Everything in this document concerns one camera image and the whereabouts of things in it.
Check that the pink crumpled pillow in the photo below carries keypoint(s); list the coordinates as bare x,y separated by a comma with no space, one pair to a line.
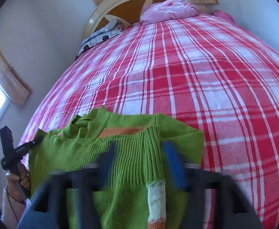
168,10

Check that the green orange striped knit sweater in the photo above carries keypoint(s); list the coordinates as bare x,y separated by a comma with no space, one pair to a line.
87,152

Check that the white blue patterned pillow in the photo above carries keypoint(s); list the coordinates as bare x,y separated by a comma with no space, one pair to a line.
99,37

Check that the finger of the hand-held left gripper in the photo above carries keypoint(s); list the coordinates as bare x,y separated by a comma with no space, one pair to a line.
27,146

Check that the person's left hand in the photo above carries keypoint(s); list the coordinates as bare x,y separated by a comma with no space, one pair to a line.
12,181

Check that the cream wooden headboard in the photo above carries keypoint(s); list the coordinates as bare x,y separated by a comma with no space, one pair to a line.
99,16

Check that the pink cloth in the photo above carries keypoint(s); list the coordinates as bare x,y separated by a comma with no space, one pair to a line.
223,16

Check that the red plaid bed sheet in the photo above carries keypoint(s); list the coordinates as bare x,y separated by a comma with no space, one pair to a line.
177,76

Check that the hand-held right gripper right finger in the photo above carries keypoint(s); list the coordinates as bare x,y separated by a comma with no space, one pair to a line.
173,165

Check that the person's left forearm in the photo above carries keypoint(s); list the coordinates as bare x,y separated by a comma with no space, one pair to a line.
8,207

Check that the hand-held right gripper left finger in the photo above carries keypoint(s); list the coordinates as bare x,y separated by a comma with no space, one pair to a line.
110,163

